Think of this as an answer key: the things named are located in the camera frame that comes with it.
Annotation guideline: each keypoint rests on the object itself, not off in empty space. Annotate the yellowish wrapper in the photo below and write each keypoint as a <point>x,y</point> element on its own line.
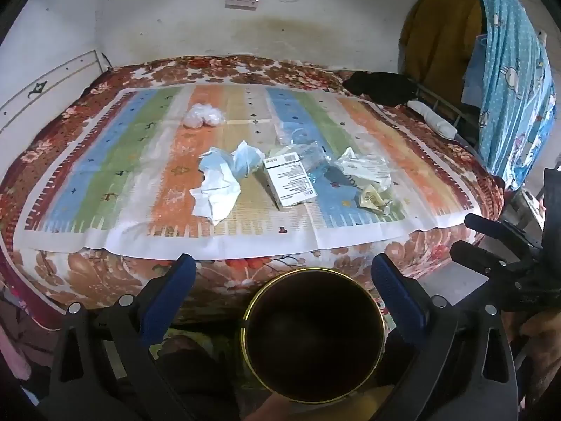
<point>372,197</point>

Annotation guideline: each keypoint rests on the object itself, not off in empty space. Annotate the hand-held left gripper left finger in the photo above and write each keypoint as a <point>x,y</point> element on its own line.
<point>168,300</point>

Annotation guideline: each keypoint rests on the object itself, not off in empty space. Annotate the blue face mask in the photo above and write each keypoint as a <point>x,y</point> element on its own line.
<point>239,158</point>

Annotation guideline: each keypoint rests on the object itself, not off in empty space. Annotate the crumpled clear plastic bag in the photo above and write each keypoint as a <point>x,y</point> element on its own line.
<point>202,116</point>

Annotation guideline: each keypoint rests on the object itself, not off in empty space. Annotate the white printed plastic bag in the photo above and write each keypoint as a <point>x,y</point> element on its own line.
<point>366,169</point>

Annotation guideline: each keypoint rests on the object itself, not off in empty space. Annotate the white headboard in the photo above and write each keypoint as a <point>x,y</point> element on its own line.
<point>39,92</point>

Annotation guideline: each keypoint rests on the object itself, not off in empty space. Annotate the white paper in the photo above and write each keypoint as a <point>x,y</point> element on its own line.
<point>217,195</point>

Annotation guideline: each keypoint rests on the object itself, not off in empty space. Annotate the blue printed hanging cloth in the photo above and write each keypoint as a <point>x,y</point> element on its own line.
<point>515,79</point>

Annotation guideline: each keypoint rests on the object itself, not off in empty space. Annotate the white cardboard box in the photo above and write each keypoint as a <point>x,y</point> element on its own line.
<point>289,180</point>

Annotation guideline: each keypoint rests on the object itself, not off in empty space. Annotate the floral blanket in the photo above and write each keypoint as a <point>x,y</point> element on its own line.
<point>65,280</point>

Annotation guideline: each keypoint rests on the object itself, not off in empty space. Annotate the metal bed rail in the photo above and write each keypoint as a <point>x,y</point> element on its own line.
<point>445,107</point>

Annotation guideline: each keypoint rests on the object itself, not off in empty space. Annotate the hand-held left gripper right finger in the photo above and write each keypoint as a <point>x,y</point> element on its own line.
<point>401,296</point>

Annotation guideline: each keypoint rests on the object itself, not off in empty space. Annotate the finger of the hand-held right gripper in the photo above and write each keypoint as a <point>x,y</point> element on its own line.
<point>482,258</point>
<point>495,228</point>

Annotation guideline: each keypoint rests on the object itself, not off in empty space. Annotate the person's right hand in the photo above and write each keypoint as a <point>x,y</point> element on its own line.
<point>541,331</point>

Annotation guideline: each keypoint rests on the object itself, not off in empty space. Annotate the striped colourful mat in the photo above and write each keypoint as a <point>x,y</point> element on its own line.
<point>131,175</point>

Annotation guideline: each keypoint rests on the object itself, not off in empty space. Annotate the white rolled cloth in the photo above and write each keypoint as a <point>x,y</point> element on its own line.
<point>431,118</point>

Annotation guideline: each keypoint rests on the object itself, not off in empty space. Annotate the clear plastic wrapper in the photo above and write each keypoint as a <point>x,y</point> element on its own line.
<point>304,147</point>

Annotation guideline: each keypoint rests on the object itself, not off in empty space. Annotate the round dark bin gold rim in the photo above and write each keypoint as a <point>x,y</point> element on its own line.
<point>313,337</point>

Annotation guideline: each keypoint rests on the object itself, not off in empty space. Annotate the black cloth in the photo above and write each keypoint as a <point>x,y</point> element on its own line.
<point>381,87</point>

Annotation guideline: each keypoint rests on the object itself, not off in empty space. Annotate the mustard yellow garment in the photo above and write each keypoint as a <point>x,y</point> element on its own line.
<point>438,39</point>

